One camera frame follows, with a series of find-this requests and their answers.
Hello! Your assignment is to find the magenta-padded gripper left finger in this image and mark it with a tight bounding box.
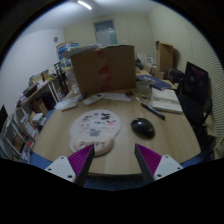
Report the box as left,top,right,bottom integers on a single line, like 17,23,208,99
44,144,96,188

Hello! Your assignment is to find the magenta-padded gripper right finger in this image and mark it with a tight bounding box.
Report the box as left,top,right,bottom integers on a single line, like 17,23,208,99
133,143,185,185

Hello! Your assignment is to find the black computer mouse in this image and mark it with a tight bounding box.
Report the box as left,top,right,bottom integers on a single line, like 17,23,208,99
130,117,156,140

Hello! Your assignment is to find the white printed mouse pad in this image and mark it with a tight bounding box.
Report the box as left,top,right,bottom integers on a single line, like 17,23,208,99
69,109,122,157

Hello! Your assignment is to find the dark pen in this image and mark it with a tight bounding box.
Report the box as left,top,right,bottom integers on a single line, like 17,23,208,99
139,102,167,121

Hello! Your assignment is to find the cluttered shelf unit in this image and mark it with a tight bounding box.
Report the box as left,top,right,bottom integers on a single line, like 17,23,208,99
0,68,68,164

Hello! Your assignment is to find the white book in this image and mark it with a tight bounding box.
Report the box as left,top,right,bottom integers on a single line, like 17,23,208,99
149,87,184,115

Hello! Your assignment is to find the white remote control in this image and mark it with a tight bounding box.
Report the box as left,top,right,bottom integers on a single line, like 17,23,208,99
82,93,105,107

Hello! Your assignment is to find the black office chair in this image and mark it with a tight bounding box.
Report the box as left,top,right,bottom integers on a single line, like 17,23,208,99
175,61,216,162

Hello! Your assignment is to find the clear plastic container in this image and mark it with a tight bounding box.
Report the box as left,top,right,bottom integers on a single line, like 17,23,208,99
135,79,153,98

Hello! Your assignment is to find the blue book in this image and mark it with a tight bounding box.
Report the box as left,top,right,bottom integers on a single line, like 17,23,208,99
135,73,173,92

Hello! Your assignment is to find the white paper sheet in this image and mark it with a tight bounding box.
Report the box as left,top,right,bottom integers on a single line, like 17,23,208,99
99,91,133,102

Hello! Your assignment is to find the large brown cardboard box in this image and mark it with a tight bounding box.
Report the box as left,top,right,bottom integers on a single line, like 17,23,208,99
69,44,138,96

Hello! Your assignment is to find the tall open cardboard box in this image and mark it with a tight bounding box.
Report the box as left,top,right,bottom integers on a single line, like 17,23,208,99
155,40,175,73

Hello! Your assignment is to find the blue and white box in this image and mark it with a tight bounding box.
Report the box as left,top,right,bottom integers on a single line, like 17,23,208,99
55,41,80,62

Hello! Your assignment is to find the grey door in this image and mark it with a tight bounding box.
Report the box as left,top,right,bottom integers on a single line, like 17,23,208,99
93,19,119,47

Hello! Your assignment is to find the ceiling tube light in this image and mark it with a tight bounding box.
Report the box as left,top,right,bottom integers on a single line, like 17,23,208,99
77,0,93,11

